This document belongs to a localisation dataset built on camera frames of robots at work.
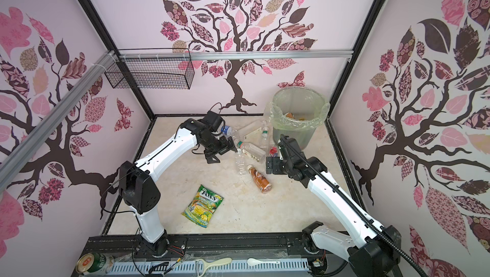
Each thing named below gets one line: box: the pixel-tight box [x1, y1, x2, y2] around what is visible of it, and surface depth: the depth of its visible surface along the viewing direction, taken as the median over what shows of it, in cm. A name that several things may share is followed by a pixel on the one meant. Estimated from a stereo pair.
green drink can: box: [75, 252, 107, 274], surface depth 63 cm
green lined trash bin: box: [267, 86, 331, 150], surface depth 94 cm
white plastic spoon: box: [246, 257, 281, 267], surface depth 71 cm
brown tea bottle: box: [246, 164, 273, 195], surface depth 89 cm
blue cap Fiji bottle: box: [267, 146, 279, 158], surface depth 100 cm
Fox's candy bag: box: [181, 184, 224, 228], surface depth 83 cm
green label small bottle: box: [259, 127, 269, 149], surface depth 109 cm
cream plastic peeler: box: [195, 257, 233, 277], surface depth 71 cm
